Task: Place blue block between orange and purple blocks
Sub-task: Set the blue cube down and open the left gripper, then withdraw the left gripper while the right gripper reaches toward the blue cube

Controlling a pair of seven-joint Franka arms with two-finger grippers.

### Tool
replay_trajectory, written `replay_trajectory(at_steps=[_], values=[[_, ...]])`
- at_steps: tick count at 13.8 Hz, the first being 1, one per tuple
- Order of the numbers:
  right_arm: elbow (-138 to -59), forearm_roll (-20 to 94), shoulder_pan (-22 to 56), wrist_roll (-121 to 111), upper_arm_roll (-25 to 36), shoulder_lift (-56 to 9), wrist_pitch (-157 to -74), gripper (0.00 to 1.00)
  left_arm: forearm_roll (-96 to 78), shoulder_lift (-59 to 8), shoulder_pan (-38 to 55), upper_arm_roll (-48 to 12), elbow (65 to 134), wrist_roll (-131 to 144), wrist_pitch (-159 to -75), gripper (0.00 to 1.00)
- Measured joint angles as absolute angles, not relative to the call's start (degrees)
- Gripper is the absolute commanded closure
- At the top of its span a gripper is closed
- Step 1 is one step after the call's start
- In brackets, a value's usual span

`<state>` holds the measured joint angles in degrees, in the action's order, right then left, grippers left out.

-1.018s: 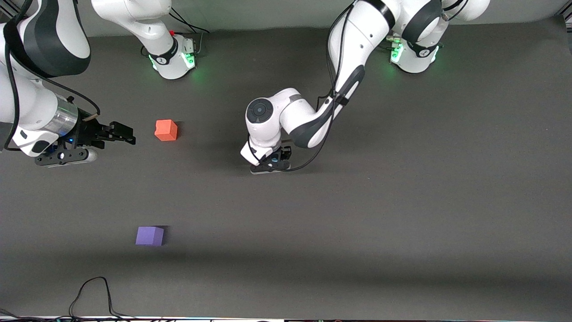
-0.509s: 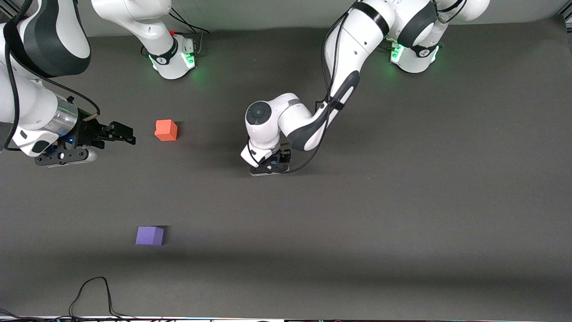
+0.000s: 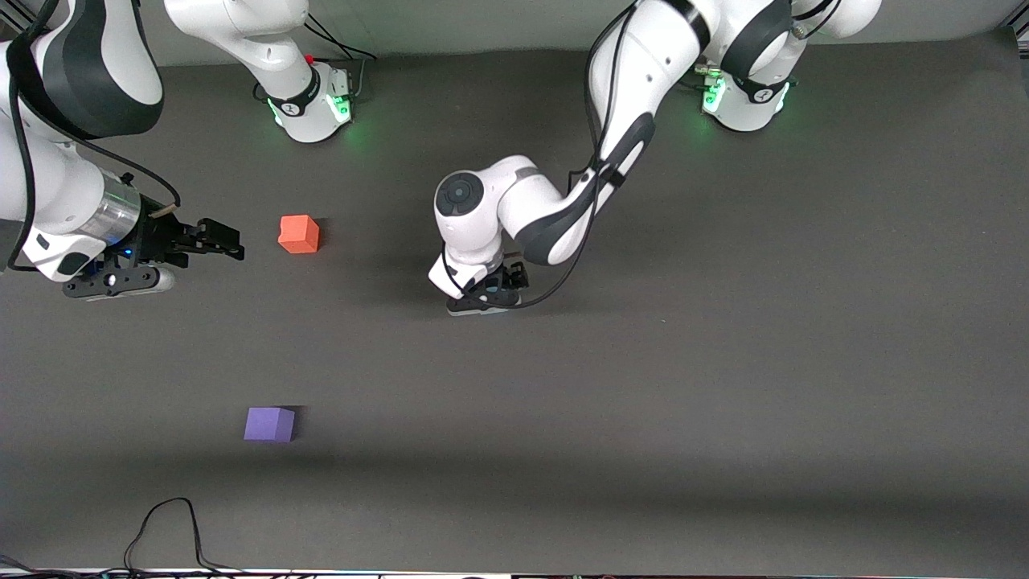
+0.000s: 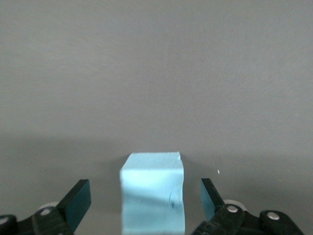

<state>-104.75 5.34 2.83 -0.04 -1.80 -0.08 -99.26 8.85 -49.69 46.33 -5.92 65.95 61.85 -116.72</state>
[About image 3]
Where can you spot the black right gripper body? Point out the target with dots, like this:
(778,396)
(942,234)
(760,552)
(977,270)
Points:
(157,239)

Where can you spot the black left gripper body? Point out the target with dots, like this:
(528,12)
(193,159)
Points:
(510,277)

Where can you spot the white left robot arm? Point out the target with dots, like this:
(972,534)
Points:
(619,96)

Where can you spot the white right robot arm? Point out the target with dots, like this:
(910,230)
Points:
(72,48)

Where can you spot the orange foam block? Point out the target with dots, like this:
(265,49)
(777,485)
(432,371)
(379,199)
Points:
(299,234)

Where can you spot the purple foam block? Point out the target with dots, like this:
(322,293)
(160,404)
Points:
(270,424)

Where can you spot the beige tape tag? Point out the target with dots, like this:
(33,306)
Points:
(163,211)

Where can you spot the aluminium frame post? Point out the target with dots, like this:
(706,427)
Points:
(1019,30)

